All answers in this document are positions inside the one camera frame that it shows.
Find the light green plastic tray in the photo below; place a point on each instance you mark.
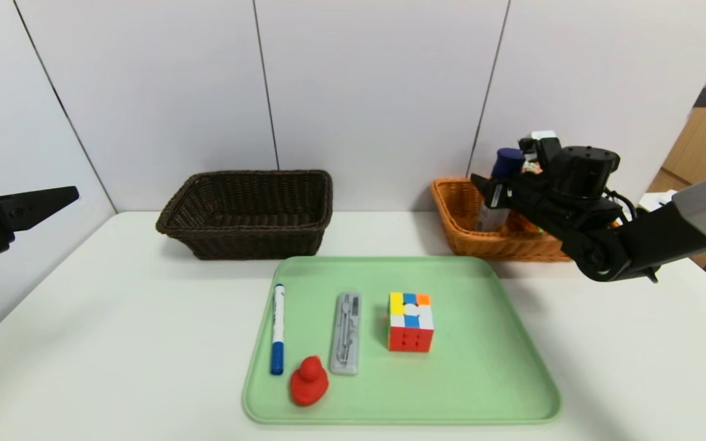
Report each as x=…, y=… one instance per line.
x=451, y=392

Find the orange wicker basket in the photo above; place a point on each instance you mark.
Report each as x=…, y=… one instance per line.
x=482, y=245

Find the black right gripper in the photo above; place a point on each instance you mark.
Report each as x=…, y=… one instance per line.
x=515, y=191

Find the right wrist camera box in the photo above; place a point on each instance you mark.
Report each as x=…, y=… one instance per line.
x=540, y=144

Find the red rubber duck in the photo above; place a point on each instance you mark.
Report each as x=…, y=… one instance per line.
x=309, y=386

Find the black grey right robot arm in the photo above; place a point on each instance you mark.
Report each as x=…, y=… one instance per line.
x=647, y=239

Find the dark brown wicker basket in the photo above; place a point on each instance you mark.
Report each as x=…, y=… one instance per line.
x=249, y=245

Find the white blue marker pen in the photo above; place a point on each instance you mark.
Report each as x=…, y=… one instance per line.
x=278, y=331

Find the blue capped white bottle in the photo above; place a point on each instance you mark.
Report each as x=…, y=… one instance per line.
x=507, y=164

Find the multicolour puzzle cube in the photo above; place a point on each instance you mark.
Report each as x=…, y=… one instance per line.
x=410, y=334

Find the white side table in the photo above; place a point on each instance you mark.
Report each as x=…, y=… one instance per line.
x=650, y=205

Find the grey clear compass case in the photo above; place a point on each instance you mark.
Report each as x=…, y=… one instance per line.
x=345, y=361

